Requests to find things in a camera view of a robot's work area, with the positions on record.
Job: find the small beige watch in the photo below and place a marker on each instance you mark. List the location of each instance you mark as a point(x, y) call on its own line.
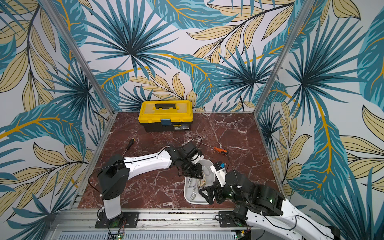
point(208, 178)

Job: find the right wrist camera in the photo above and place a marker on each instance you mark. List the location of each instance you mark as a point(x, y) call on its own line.
point(219, 169)

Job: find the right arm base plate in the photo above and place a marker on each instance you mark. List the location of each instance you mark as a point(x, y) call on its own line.
point(230, 219)

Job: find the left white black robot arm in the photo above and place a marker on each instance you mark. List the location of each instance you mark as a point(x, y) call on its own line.
point(113, 177)

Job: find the orange handled screwdriver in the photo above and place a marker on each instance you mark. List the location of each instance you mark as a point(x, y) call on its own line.
point(219, 150)

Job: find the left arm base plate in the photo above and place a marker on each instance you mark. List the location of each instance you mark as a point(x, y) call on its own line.
point(120, 219)

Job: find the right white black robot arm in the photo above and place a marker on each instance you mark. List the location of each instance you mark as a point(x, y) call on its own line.
point(262, 207)

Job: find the right aluminium corner post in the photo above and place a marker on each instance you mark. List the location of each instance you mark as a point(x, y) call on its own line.
point(291, 37)

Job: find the yellow black toolbox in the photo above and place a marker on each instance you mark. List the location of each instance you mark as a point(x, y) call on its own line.
point(166, 116)

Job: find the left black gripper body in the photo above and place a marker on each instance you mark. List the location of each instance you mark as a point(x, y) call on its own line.
point(190, 169)

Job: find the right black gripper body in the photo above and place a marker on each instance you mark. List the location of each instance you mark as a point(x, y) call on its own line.
point(215, 192)

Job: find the white plastic storage tray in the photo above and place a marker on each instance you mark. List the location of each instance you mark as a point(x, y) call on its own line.
point(192, 186)

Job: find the aluminium corner post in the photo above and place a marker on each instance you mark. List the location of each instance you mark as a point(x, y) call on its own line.
point(58, 21)
point(291, 37)

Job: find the black handled screwdriver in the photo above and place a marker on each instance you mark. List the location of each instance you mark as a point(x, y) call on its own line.
point(131, 142)

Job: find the left aluminium corner post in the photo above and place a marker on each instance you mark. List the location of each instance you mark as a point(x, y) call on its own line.
point(58, 21)

